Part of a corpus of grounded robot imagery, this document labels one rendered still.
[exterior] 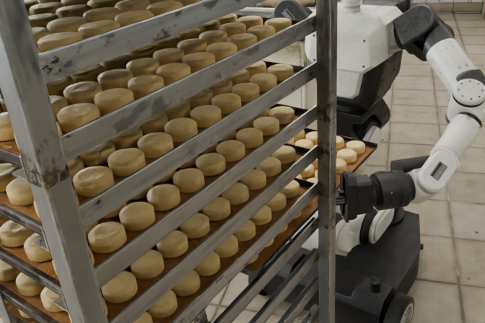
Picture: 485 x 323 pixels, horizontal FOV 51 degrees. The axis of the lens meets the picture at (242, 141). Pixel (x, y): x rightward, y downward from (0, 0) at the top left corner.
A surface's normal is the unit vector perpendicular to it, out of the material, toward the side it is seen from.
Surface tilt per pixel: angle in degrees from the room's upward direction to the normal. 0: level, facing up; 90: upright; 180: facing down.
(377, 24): 62
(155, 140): 0
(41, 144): 90
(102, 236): 0
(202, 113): 0
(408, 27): 55
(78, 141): 90
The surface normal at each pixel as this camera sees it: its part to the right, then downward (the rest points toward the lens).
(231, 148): -0.07, -0.89
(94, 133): 0.81, 0.21
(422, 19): -0.68, -0.24
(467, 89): -0.17, -0.51
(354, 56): -0.58, 0.41
